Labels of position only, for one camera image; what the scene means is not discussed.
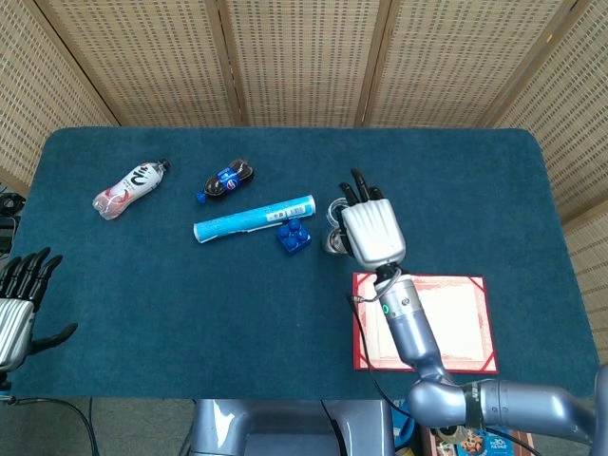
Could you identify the red certificate folder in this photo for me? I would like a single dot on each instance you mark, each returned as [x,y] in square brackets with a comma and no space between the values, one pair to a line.
[456,313]

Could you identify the round metal strainer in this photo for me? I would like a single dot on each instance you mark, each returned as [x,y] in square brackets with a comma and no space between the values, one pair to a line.
[338,209]

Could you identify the colourful printed cardboard box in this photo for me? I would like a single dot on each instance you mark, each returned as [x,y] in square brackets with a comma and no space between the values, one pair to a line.
[480,442]

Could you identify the blue toy building block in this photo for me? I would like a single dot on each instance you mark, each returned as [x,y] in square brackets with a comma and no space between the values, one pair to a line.
[293,240]

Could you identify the light blue cylindrical tube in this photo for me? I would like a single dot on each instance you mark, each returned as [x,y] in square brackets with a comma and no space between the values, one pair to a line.
[247,219]

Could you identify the teal table cloth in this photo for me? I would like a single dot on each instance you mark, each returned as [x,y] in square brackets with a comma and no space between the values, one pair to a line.
[214,309]

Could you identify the clear glass jar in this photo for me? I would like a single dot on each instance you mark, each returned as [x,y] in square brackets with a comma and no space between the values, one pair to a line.
[332,242]

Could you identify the small Pepsi cola bottle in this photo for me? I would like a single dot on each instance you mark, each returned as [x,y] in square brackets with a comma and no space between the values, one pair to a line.
[227,180]

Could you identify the woven bamboo folding screen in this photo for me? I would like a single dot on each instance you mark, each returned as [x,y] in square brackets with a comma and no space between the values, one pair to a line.
[304,62]

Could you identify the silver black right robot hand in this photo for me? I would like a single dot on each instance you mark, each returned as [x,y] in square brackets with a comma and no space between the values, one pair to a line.
[373,233]

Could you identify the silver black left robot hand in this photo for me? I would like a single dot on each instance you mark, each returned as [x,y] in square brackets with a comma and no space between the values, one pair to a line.
[14,318]

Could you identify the blue grey right robot arm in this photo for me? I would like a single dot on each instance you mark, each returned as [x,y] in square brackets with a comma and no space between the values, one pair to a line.
[413,332]

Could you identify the blue grey robot torso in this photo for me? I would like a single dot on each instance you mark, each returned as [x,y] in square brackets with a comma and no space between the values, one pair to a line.
[285,430]

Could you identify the white labelled drink bottle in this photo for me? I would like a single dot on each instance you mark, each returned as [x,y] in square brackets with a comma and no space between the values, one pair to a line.
[128,187]

